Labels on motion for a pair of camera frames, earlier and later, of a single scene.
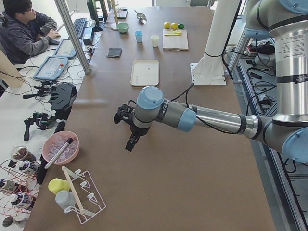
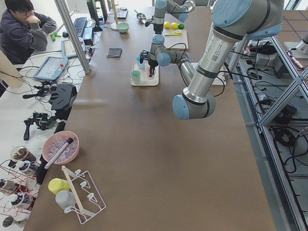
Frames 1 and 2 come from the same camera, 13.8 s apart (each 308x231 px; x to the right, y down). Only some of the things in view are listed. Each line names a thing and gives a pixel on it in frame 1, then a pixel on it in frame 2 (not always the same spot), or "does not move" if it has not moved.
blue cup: (138, 34) → (140, 65)
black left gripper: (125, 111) → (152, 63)
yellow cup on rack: (56, 185) does not move
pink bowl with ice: (53, 143) does not move
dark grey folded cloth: (114, 52) does not move
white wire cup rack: (86, 198) does not move
